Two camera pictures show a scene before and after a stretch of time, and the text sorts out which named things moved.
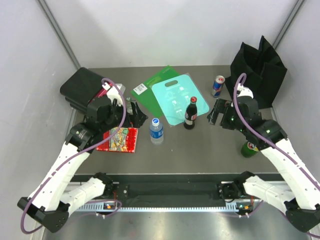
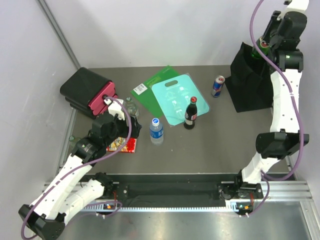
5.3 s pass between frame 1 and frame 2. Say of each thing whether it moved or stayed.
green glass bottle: moved
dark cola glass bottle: stayed
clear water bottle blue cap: stayed
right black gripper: moved
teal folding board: stayed
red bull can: stayed
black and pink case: stayed
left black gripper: moved
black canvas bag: stayed
